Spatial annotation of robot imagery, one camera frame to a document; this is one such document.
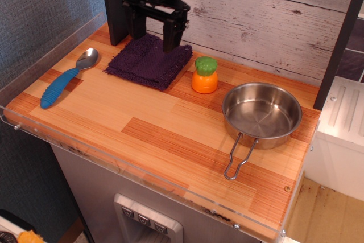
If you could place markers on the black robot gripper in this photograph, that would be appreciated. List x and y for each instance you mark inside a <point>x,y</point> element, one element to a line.
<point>173,13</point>

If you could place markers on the dark purple cloth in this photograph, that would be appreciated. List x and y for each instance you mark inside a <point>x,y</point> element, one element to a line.
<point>143,62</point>

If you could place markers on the orange toy carrot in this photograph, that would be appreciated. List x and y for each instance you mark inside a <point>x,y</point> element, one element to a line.
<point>205,77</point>

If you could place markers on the stainless steel pot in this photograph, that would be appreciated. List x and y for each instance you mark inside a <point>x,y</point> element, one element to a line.
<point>259,116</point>

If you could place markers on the clear acrylic table guard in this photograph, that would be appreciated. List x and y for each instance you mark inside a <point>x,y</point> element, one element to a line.
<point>171,141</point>

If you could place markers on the grey toy fridge cabinet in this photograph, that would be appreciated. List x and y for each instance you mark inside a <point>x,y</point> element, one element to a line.
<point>94,188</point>

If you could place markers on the silver dispenser button panel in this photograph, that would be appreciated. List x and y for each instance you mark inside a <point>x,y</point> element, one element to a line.
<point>139,223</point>

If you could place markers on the white toy sink unit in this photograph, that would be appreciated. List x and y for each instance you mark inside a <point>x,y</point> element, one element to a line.
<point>335,159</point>

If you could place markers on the orange black object corner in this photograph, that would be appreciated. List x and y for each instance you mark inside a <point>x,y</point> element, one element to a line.
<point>24,237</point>

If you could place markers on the black vertical post left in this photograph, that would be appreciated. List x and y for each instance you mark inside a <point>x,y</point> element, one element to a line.
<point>116,20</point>

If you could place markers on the black vertical post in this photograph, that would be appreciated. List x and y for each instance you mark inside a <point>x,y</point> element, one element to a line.
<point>116,20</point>
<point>338,52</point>

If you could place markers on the blue handled metal spoon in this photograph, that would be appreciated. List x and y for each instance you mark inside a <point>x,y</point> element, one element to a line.
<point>55,89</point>

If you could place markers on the black vertical post right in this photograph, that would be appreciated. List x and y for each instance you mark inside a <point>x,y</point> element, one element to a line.
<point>338,52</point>

